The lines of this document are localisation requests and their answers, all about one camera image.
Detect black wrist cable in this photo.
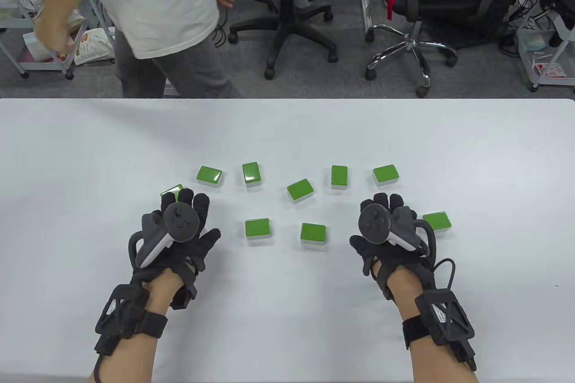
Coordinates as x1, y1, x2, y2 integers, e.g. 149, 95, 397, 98
90, 352, 106, 383
431, 257, 456, 294

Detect printed paper bag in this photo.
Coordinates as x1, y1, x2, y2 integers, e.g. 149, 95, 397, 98
74, 27, 116, 66

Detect person's right hand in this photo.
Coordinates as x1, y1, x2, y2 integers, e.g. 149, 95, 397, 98
349, 193, 436, 302

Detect black chair with red straps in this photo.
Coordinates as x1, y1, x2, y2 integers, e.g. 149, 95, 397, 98
365, 0, 540, 98

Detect red white box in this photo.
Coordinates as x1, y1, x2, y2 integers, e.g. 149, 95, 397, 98
534, 62, 567, 79

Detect person's left forearm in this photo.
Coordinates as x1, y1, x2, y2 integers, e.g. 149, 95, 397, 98
88, 269, 187, 383

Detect black wrist strap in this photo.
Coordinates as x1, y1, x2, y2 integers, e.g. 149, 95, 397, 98
135, 311, 169, 339
402, 317, 434, 350

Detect person's left hand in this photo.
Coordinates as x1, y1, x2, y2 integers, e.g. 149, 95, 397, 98
130, 189, 221, 287

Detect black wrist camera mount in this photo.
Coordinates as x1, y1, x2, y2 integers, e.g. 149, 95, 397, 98
414, 290, 478, 372
93, 284, 151, 357

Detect black cable bundle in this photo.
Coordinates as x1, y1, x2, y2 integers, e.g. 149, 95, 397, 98
210, 19, 229, 49
496, 0, 546, 58

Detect person's right forearm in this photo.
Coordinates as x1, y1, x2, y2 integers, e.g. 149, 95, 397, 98
386, 266, 479, 383

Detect white pink flat box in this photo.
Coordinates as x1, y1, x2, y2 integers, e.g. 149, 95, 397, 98
22, 32, 59, 62

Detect black glove wrist module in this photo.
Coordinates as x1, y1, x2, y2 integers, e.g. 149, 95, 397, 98
168, 282, 198, 311
380, 273, 398, 302

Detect green mahjong tiles group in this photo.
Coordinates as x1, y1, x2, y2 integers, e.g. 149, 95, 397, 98
160, 162, 453, 252

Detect black white handheld controller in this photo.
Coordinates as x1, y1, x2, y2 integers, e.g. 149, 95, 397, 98
358, 203, 436, 260
128, 202, 201, 269

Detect pale teal cloth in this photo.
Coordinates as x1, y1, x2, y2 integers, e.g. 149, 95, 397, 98
523, 33, 548, 52

